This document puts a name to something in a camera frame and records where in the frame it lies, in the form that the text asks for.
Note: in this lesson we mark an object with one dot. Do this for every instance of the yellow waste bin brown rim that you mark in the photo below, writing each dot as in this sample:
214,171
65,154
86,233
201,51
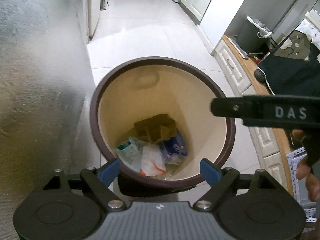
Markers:
125,92

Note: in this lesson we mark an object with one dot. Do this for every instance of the grey bin with white liner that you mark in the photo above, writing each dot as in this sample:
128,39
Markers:
251,37

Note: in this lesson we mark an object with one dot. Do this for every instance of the crushed brown cardboard box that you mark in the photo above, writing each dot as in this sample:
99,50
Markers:
153,127

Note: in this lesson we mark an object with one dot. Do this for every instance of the teal tissue packet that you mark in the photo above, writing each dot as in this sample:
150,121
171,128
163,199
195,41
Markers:
128,152

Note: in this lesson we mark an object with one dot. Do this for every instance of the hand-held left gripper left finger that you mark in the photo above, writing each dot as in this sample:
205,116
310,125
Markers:
110,171

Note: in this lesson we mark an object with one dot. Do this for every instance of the white low cabinet wooden top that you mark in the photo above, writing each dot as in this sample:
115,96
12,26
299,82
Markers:
235,65

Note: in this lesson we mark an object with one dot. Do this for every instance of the silver foil covered table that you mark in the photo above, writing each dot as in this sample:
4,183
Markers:
37,92

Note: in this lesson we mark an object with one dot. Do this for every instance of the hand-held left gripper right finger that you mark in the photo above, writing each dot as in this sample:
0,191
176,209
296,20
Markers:
208,172

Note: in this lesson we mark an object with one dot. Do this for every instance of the small black bowl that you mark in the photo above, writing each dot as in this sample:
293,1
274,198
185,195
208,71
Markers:
260,76

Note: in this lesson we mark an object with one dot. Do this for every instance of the purple plastic packet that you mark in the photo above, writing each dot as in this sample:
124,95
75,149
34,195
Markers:
176,147

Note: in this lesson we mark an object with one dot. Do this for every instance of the dark printed cloth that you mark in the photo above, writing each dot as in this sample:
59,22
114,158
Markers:
292,75

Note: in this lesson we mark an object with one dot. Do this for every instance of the white plastic bag orange print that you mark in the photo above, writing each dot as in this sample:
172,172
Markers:
152,160

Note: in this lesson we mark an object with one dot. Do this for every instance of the wooden strip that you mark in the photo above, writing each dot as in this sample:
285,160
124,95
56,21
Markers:
240,48

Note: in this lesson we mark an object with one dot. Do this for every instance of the white refrigerator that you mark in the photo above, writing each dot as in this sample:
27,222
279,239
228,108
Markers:
96,10

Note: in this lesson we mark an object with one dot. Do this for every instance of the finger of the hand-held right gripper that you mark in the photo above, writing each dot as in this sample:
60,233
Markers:
226,107

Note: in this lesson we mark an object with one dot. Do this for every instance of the person's right hand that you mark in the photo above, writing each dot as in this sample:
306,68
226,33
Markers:
312,152

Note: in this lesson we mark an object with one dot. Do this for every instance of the white kitchen cabinets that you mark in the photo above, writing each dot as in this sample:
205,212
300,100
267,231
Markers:
197,0

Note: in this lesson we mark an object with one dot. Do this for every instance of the white perforated angle bar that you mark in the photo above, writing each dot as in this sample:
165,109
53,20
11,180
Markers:
308,212

